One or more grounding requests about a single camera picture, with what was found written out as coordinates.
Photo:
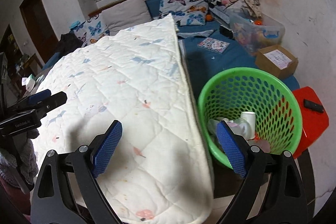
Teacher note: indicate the butterfly print pillow left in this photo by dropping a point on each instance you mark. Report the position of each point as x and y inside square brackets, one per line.
[91, 30]

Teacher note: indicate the plain beige pillow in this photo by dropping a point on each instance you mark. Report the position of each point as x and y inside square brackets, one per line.
[126, 14]

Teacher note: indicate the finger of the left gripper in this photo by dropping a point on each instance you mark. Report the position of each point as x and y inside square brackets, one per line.
[50, 103]
[33, 99]

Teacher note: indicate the clear plastic storage bin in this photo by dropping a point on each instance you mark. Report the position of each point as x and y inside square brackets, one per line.
[254, 34]

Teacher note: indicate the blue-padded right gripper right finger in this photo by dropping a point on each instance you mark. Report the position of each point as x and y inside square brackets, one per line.
[271, 190]

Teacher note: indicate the brown cardboard box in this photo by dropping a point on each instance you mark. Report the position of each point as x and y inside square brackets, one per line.
[277, 61]

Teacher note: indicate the green perforated plastic basket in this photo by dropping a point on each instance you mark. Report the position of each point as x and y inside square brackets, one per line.
[232, 91]

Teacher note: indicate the colourful sticker book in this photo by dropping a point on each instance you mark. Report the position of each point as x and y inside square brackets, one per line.
[213, 45]

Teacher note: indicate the white paper cup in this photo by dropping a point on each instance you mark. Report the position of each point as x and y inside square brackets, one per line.
[250, 118]

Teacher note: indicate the black remote control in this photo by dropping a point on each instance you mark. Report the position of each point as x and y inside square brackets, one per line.
[313, 106]

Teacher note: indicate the butterfly print pillow right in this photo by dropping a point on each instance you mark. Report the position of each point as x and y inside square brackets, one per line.
[185, 12]

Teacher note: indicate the white quilted blanket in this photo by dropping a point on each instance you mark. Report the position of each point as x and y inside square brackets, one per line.
[159, 172]

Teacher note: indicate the grey knitted gloved hand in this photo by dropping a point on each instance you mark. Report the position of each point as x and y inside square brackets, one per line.
[24, 162]

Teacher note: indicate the red plastic stool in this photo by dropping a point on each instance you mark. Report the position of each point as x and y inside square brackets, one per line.
[313, 123]

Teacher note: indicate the dark wooden door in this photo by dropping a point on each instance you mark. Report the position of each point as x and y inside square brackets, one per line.
[39, 28]

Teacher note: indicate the black bag on bed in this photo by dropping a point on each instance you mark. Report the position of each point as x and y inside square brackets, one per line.
[68, 43]

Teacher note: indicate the maroon sleeved forearm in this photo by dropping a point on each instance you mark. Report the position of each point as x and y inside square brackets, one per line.
[18, 198]

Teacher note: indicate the butterfly print pillow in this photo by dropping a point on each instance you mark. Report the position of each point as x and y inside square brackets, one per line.
[91, 30]
[185, 12]

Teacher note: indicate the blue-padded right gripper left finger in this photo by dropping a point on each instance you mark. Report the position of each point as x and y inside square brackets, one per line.
[66, 190]

